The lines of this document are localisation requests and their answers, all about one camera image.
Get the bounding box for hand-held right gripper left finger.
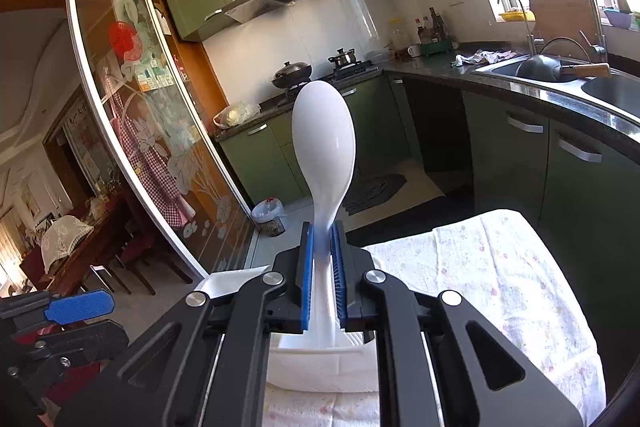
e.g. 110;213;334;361
55;222;314;427

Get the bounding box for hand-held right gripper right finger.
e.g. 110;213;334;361
330;220;583;427

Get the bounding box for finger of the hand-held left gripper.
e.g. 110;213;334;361
9;320;130;375
0;289;116;326

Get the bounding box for white plastic rice spoon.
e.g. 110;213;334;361
291;80;374;354

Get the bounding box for dark wooden dining table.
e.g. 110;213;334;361
27;194;132;299

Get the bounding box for white lace cloth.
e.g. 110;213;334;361
40;215;95;276

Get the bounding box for white trash bin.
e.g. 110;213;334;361
250;196;286;238

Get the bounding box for dark wooden chair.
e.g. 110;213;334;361
116;206;194;296

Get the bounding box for dark floor mat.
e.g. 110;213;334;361
342;173;407;217

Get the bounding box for white plastic container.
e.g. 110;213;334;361
265;340;381;394

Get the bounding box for red checkered apron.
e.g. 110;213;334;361
106;74;197;229

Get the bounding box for floral white table cloth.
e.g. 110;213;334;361
262;209;608;427

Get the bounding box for plastic bag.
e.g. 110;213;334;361
213;101;262;130

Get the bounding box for black wok with lid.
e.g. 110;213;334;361
270;61;314;90

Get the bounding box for black gas stove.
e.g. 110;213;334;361
280;60;382;96

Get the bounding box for patterned glass sliding door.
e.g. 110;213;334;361
64;0;267;282

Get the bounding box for steel pot with lid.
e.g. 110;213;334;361
328;48;357;69

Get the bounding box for dark granite countertop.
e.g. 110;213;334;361
214;39;640;144

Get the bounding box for green condiment rack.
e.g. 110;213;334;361
419;38;454;57

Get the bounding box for green lower kitchen cabinets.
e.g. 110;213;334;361
217;74;640;390

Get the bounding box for crumpled dish rag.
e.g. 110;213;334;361
451;49;516;68

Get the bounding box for small steel faucet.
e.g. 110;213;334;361
497;0;547;56

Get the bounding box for steel kitchen sink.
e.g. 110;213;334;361
474;53;640;122

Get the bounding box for wooden cutting board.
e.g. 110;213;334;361
528;0;602;56

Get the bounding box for tall steel faucet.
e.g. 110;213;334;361
575;0;609;64

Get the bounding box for black wok with wooden handle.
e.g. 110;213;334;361
515;54;612;84

